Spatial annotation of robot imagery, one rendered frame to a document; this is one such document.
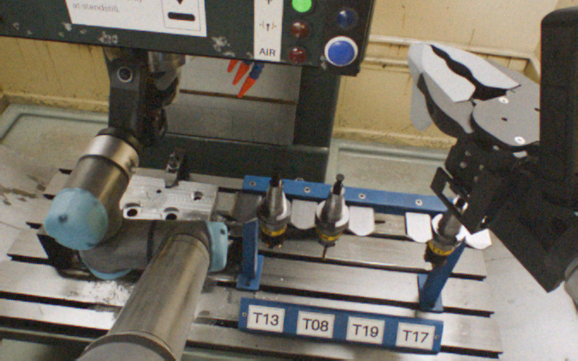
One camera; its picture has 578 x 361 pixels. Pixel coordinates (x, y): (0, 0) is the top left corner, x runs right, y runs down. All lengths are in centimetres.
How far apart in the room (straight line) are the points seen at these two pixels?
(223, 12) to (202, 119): 97
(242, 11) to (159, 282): 31
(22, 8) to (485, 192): 52
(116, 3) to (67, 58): 149
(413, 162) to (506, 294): 76
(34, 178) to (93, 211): 120
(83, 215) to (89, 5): 25
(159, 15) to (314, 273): 81
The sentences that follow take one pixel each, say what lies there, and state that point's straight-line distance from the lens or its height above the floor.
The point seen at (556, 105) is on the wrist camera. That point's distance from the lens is 32.
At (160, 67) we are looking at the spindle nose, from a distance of 78.
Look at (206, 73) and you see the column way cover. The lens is 139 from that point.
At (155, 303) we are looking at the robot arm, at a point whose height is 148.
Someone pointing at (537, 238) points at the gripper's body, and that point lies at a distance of 36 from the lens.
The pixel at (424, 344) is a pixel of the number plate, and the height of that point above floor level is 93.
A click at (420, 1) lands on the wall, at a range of 169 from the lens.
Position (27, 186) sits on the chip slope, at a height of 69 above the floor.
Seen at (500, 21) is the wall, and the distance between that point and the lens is 177.
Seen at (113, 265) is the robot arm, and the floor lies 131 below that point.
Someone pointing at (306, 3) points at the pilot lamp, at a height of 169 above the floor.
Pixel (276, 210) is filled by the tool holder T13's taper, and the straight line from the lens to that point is 89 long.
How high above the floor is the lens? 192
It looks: 45 degrees down
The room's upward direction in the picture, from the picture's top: 5 degrees clockwise
